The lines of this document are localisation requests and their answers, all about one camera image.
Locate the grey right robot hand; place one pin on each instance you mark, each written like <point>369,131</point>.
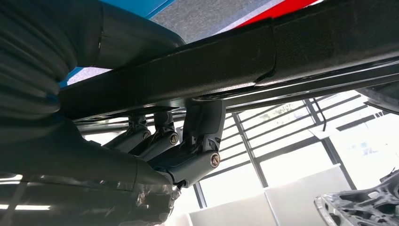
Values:
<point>78,187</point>

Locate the white car body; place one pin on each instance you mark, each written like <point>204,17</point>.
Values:
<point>358,202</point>

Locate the dark window frame grid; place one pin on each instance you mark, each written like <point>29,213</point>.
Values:
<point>251,153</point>

